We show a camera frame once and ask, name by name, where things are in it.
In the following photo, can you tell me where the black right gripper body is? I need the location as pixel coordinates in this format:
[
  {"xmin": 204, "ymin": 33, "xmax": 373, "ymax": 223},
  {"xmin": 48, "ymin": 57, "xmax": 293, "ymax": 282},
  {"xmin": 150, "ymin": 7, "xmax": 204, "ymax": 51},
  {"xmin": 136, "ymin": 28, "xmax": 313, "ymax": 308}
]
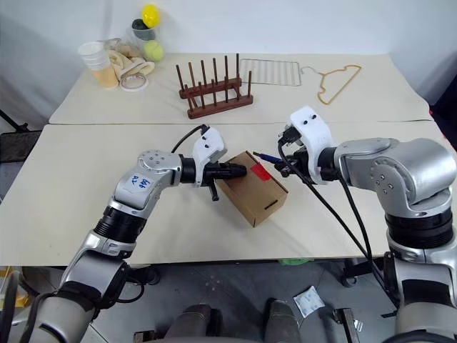
[{"xmin": 277, "ymin": 123, "xmax": 318, "ymax": 180}]

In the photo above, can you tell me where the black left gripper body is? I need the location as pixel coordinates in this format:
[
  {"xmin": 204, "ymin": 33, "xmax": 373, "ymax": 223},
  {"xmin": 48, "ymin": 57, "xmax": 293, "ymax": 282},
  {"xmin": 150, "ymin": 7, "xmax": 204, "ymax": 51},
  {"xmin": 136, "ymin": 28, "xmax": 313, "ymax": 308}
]
[{"xmin": 202, "ymin": 161, "xmax": 232, "ymax": 202}]

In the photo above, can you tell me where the blue pen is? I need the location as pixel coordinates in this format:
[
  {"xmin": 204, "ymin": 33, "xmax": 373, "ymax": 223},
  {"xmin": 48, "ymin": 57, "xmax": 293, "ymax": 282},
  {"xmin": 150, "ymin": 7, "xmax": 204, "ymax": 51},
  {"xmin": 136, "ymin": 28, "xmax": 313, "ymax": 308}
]
[{"xmin": 252, "ymin": 150, "xmax": 287, "ymax": 166}]

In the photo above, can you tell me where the brown cardboard box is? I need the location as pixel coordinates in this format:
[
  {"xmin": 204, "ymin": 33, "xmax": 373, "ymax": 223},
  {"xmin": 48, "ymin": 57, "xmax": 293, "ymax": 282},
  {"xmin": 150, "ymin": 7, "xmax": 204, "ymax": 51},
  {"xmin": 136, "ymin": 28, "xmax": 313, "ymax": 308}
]
[{"xmin": 215, "ymin": 150, "xmax": 290, "ymax": 229}]

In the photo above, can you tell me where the yellow object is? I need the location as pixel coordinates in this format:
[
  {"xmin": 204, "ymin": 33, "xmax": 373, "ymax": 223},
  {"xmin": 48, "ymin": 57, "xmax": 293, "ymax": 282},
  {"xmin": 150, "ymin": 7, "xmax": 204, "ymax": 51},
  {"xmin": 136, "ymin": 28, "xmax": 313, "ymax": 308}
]
[{"xmin": 0, "ymin": 266, "xmax": 31, "ymax": 309}]

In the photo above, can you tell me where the red tape seal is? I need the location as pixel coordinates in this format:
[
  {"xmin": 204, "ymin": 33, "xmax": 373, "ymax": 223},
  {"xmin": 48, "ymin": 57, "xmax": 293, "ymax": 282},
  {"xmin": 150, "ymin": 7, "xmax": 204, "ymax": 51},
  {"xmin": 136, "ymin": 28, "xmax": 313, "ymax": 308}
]
[{"xmin": 250, "ymin": 164, "xmax": 271, "ymax": 182}]

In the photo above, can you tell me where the dark wooden peg rack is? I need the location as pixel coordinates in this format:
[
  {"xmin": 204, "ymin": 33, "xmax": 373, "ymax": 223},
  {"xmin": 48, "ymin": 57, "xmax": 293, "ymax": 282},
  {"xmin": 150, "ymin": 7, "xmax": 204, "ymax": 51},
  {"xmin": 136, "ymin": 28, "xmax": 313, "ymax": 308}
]
[{"xmin": 174, "ymin": 53, "xmax": 255, "ymax": 120}]

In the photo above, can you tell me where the white tape roll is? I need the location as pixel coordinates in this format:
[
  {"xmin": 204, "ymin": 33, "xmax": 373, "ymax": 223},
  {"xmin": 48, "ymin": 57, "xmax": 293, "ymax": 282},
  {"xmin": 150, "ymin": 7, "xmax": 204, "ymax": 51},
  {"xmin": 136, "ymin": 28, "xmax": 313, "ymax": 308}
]
[{"xmin": 118, "ymin": 72, "xmax": 149, "ymax": 94}]

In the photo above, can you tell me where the white printed packet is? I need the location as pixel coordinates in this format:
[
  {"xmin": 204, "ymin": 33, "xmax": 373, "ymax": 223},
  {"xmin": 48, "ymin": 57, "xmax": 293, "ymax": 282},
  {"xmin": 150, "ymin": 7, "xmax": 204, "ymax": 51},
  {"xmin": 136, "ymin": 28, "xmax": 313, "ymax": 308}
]
[{"xmin": 293, "ymin": 286, "xmax": 326, "ymax": 319}]

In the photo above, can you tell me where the green tennis ball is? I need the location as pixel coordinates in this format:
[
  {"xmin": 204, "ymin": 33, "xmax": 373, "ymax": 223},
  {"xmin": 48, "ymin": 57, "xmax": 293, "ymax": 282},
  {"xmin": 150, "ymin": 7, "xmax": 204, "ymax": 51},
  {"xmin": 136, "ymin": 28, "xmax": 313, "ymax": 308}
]
[{"xmin": 143, "ymin": 39, "xmax": 166, "ymax": 62}]

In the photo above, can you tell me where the cream cloth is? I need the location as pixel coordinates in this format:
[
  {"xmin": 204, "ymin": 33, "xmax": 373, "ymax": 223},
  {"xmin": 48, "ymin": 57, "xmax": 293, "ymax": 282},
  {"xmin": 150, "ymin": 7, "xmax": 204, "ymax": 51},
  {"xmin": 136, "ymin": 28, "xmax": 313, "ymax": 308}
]
[{"xmin": 106, "ymin": 49, "xmax": 156, "ymax": 78}]

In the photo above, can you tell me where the dark rounded shape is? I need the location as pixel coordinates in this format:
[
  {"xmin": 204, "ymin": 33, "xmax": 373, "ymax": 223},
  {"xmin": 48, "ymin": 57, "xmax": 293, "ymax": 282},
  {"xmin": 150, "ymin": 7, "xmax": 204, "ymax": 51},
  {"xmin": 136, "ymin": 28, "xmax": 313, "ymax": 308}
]
[
  {"xmin": 263, "ymin": 299, "xmax": 305, "ymax": 343},
  {"xmin": 165, "ymin": 303, "xmax": 221, "ymax": 343}
]

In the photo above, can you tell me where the black and red object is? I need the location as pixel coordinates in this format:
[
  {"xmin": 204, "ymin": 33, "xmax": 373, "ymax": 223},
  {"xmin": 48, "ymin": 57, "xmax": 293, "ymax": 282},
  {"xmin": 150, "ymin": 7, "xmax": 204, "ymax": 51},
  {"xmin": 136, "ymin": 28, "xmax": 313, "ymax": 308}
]
[{"xmin": 429, "ymin": 73, "xmax": 457, "ymax": 144}]

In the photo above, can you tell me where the clear plastic bag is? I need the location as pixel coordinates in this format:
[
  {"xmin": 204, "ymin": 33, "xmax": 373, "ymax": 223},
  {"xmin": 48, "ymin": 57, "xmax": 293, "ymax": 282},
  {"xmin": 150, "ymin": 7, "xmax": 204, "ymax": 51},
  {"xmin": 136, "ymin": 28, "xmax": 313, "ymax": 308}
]
[{"xmin": 104, "ymin": 34, "xmax": 144, "ymax": 59}]

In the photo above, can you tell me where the white paper cup stack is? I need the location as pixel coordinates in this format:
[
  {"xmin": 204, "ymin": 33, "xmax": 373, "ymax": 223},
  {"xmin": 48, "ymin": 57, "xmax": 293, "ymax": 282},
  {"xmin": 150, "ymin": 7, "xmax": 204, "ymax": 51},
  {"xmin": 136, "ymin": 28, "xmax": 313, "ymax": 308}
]
[{"xmin": 77, "ymin": 41, "xmax": 111, "ymax": 71}]

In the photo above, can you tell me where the yellow plastic ball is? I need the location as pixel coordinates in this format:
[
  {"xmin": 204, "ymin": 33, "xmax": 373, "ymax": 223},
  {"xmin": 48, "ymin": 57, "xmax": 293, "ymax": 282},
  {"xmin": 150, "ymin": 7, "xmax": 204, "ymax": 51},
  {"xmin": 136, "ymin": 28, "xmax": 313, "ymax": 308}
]
[{"xmin": 141, "ymin": 3, "xmax": 159, "ymax": 29}]

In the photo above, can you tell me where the small dark block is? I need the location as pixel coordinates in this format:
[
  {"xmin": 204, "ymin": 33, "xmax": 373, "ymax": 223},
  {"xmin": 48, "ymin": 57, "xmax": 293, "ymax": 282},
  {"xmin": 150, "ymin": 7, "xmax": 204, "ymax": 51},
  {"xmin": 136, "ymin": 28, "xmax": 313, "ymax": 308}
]
[{"xmin": 133, "ymin": 329, "xmax": 157, "ymax": 343}]

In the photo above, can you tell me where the black stand leg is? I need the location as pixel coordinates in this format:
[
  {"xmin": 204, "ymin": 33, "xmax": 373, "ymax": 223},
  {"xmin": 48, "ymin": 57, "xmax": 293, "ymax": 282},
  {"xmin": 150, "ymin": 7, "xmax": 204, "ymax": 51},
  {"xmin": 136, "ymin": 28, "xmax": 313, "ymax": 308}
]
[{"xmin": 0, "ymin": 108, "xmax": 29, "ymax": 131}]

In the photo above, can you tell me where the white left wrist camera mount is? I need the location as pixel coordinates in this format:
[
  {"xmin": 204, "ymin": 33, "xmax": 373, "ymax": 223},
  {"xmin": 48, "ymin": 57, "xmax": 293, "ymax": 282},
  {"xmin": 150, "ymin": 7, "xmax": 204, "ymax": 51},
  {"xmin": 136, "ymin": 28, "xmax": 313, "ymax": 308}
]
[{"xmin": 191, "ymin": 125, "xmax": 229, "ymax": 189}]

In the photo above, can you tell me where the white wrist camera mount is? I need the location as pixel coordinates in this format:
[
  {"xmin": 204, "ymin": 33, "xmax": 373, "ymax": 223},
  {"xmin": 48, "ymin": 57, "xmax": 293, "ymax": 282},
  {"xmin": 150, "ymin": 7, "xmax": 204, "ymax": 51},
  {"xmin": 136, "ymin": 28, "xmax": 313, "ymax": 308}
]
[
  {"xmin": 288, "ymin": 105, "xmax": 338, "ymax": 186},
  {"xmin": 191, "ymin": 125, "xmax": 229, "ymax": 189}
]

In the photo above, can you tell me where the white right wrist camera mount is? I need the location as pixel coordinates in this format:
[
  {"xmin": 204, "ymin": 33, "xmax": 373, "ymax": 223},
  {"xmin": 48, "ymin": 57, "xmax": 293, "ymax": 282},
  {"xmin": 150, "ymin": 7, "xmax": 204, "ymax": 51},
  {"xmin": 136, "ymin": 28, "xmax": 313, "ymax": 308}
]
[{"xmin": 288, "ymin": 105, "xmax": 338, "ymax": 186}]

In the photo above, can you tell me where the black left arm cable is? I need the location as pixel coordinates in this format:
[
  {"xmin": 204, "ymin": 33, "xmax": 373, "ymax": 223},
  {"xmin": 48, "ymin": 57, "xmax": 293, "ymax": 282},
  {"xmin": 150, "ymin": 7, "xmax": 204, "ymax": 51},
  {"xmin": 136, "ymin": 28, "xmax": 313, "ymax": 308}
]
[{"xmin": 170, "ymin": 124, "xmax": 210, "ymax": 154}]

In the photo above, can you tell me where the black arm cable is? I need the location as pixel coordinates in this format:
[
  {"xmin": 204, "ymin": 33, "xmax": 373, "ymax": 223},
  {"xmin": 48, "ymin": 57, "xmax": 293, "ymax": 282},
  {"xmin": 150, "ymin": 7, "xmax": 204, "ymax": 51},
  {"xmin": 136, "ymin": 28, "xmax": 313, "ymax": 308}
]
[
  {"xmin": 277, "ymin": 137, "xmax": 399, "ymax": 307},
  {"xmin": 170, "ymin": 124, "xmax": 210, "ymax": 154},
  {"xmin": 338, "ymin": 177, "xmax": 375, "ymax": 260}
]

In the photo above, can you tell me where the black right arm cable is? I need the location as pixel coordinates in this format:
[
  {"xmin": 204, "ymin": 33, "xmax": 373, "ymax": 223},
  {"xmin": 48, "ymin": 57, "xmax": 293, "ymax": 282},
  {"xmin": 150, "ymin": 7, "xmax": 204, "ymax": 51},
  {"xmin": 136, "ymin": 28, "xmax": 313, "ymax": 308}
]
[
  {"xmin": 277, "ymin": 137, "xmax": 399, "ymax": 307},
  {"xmin": 338, "ymin": 177, "xmax": 375, "ymax": 260}
]

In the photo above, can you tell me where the gold wire clothes hanger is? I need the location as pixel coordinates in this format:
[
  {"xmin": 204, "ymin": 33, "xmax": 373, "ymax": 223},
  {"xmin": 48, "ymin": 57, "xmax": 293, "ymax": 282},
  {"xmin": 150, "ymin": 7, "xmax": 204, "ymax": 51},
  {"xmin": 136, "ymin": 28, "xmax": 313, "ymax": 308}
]
[{"xmin": 299, "ymin": 64, "xmax": 363, "ymax": 106}]

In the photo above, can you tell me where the metal wire grill rack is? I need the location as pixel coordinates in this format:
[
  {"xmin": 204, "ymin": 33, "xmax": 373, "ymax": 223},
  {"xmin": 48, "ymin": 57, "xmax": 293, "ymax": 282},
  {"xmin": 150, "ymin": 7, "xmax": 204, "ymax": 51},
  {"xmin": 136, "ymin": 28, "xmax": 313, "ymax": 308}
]
[{"xmin": 238, "ymin": 57, "xmax": 303, "ymax": 87}]

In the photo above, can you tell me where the black table leg frame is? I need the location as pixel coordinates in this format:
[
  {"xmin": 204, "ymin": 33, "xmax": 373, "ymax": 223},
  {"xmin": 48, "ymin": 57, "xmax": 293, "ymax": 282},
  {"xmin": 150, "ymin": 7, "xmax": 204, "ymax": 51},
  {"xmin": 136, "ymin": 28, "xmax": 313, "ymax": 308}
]
[
  {"xmin": 341, "ymin": 252, "xmax": 387, "ymax": 287},
  {"xmin": 126, "ymin": 263, "xmax": 161, "ymax": 287}
]

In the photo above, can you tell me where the dark metal bracket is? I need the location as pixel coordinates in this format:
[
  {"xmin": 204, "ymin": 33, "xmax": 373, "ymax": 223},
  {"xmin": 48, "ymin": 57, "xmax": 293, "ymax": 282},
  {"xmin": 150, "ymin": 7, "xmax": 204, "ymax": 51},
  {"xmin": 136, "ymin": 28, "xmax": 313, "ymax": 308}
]
[{"xmin": 331, "ymin": 306, "xmax": 366, "ymax": 343}]

